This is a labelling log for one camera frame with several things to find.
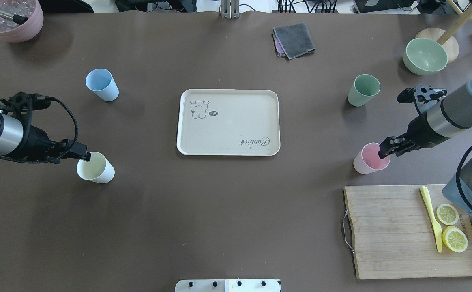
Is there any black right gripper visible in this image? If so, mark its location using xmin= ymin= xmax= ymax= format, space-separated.
xmin=378 ymin=84 xmax=448 ymax=159

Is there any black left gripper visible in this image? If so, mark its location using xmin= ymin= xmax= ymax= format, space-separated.
xmin=0 ymin=91 xmax=91 ymax=164

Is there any pink plastic cup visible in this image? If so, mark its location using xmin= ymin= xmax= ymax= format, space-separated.
xmin=353 ymin=142 xmax=390 ymax=174

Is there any cream plastic cup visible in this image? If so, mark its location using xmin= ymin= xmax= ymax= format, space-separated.
xmin=76 ymin=152 xmax=115 ymax=184

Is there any green plastic cup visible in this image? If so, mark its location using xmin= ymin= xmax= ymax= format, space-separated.
xmin=347 ymin=74 xmax=381 ymax=107

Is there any blue plastic cup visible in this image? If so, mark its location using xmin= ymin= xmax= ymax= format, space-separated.
xmin=85 ymin=68 xmax=119 ymax=102

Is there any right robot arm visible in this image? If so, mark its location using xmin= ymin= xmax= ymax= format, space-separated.
xmin=378 ymin=78 xmax=472 ymax=216

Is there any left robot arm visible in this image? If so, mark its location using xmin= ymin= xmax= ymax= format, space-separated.
xmin=0 ymin=91 xmax=91 ymax=164

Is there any cream rabbit tray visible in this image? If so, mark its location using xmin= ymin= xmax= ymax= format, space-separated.
xmin=176 ymin=89 xmax=281 ymax=157

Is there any yellow plastic knife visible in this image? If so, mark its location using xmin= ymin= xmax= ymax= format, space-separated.
xmin=420 ymin=185 xmax=443 ymax=253

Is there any lemon half slice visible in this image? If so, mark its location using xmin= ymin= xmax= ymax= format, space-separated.
xmin=442 ymin=226 xmax=468 ymax=253
xmin=436 ymin=203 xmax=459 ymax=226

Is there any green bowl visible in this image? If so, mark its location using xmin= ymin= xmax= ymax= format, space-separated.
xmin=403 ymin=38 xmax=448 ymax=76

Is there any wooden cutting board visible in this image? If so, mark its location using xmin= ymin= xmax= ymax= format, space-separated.
xmin=343 ymin=185 xmax=472 ymax=280

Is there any wooden mug tree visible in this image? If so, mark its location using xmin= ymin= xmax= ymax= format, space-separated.
xmin=416 ymin=0 xmax=472 ymax=64

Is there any pink bowl with ice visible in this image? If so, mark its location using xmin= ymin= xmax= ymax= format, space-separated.
xmin=0 ymin=0 xmax=44 ymax=43

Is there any pink cloth under grey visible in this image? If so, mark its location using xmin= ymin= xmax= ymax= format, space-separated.
xmin=272 ymin=33 xmax=286 ymax=57

